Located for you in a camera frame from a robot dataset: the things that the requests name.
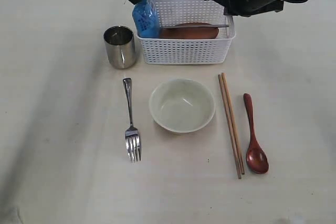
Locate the wooden chopstick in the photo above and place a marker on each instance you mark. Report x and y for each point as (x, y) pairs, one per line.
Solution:
(229, 123)
(233, 123)

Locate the blue snack packet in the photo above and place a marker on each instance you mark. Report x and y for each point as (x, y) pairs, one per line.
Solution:
(146, 19)

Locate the brown wooden spoon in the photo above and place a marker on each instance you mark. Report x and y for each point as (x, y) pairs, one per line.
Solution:
(256, 158)

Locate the silver metal fork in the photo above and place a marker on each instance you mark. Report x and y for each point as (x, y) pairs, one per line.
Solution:
(132, 135)

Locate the shiny steel cup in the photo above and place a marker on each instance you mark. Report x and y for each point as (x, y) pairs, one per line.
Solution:
(120, 47)

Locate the floral ceramic bowl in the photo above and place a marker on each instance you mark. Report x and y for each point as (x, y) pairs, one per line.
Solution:
(182, 106)

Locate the silver metal knife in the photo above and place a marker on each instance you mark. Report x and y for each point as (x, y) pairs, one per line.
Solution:
(195, 26)

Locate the white perforated plastic basket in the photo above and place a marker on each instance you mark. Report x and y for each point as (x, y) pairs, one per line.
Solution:
(171, 51)

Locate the dark flat plate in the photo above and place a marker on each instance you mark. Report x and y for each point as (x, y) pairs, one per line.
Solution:
(189, 33)

